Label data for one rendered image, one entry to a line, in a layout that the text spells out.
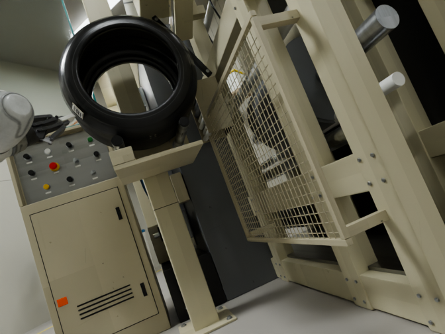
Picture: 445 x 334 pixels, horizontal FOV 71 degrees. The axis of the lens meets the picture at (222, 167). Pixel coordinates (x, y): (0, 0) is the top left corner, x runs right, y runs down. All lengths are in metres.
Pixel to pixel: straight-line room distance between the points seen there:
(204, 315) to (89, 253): 0.71
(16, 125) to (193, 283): 1.08
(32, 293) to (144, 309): 2.86
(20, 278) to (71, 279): 2.69
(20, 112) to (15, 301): 3.79
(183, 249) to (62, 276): 0.68
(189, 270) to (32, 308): 3.22
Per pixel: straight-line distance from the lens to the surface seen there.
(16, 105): 0.92
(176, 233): 1.61
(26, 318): 4.61
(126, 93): 1.78
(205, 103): 1.70
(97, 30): 1.50
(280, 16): 1.04
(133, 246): 1.89
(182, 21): 1.78
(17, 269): 4.61
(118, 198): 1.91
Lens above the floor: 0.50
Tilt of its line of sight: 7 degrees up
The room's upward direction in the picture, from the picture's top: 21 degrees counter-clockwise
